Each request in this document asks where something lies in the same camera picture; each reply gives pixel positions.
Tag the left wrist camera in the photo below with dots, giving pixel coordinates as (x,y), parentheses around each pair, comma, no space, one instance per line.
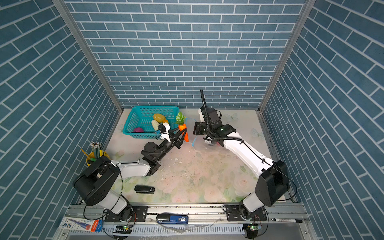
(163,132)

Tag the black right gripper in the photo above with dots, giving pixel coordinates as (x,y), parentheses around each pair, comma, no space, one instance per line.
(197,126)

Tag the yellow pen cup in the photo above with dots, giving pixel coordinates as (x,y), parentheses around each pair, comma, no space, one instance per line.
(96,152)

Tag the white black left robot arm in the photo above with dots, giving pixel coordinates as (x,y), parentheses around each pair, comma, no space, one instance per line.
(102,182)

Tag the black stapler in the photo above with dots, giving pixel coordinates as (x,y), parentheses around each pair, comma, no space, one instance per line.
(142,189)

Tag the clear zip top bag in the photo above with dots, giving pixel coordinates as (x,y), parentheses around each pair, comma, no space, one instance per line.
(222,142)

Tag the purple toy eggplant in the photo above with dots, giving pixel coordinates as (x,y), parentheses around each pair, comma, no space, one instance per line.
(138,130)

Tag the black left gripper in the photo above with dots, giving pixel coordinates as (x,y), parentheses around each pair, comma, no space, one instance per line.
(173,138)

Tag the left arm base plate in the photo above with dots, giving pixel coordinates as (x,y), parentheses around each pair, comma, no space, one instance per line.
(129,214)

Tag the red blue pencil box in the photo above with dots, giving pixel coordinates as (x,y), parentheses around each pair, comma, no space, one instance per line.
(79,224)

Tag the black marker pen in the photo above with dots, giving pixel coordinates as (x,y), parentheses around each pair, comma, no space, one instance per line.
(287,220)

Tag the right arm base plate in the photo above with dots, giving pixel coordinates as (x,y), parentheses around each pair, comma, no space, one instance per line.
(237,213)

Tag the blue black box cutter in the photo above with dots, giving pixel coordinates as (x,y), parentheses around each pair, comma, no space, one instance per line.
(173,219)

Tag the white toy daikon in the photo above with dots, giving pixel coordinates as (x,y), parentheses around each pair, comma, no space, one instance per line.
(155,124)

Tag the teal plastic basket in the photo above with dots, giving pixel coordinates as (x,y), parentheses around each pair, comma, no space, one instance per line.
(141,116)

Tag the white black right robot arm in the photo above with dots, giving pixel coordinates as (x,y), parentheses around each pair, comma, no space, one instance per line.
(273,180)

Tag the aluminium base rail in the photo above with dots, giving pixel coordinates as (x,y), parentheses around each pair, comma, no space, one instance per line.
(204,219)

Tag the orange toy carrot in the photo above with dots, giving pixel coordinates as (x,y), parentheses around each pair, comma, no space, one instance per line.
(180,120)

